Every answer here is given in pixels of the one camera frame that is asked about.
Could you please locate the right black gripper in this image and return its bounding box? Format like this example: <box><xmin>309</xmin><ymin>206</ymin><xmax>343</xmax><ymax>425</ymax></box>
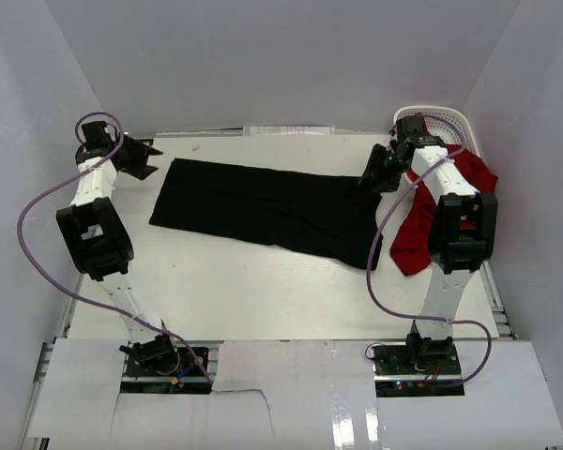
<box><xmin>358</xmin><ymin>144</ymin><xmax>408</xmax><ymax>194</ymax></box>

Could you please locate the black t shirt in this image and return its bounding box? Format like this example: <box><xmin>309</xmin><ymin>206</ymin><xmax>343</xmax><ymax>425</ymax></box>
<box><xmin>149</xmin><ymin>158</ymin><xmax>382</xmax><ymax>270</ymax></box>

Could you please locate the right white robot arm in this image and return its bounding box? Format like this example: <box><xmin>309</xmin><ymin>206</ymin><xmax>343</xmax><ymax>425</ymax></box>
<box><xmin>359</xmin><ymin>114</ymin><xmax>498</xmax><ymax>374</ymax></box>

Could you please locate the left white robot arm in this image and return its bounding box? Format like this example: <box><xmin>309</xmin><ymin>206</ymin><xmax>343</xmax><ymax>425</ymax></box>
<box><xmin>55</xmin><ymin>121</ymin><xmax>180</xmax><ymax>376</ymax></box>

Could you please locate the white plastic basket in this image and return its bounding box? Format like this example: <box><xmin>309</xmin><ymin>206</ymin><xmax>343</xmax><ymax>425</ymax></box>
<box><xmin>393</xmin><ymin>105</ymin><xmax>481</xmax><ymax>157</ymax></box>

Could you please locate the red t shirt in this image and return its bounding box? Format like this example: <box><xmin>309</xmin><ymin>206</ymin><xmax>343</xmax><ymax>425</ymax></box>
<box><xmin>390</xmin><ymin>115</ymin><xmax>498</xmax><ymax>276</ymax></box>

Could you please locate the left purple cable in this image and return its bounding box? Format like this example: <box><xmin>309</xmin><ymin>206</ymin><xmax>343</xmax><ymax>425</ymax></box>
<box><xmin>17</xmin><ymin>111</ymin><xmax>215</xmax><ymax>384</ymax></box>

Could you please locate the purple cable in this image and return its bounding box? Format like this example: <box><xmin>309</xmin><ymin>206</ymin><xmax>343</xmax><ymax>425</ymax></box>
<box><xmin>17</xmin><ymin>111</ymin><xmax>215</xmax><ymax>384</ymax></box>
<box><xmin>365</xmin><ymin>112</ymin><xmax>494</xmax><ymax>388</ymax></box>

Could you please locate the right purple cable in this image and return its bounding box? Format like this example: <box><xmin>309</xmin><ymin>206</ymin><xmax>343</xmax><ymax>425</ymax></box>
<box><xmin>365</xmin><ymin>112</ymin><xmax>494</xmax><ymax>388</ymax></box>

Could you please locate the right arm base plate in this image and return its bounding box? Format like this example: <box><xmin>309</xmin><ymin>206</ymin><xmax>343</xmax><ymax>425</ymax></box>
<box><xmin>364</xmin><ymin>342</ymin><xmax>465</xmax><ymax>398</ymax></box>

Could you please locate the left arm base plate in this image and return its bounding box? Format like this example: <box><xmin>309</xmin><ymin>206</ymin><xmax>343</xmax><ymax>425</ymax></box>
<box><xmin>120</xmin><ymin>345</ymin><xmax>211</xmax><ymax>395</ymax></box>

